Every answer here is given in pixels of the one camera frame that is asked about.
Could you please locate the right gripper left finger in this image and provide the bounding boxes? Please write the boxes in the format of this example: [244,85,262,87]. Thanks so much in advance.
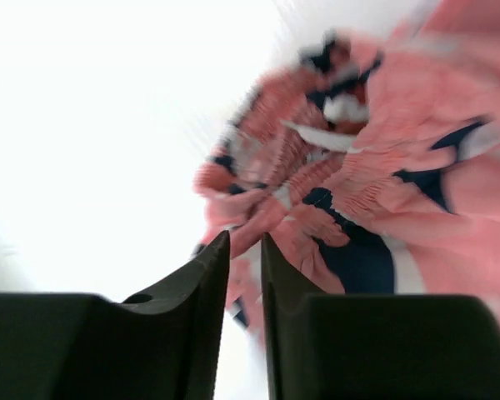
[0,232,230,399]

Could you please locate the pink shark print shorts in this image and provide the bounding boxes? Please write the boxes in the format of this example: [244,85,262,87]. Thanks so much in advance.
[195,1,500,339]

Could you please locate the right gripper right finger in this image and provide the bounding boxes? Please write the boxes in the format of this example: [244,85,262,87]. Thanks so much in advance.
[262,235,500,399]

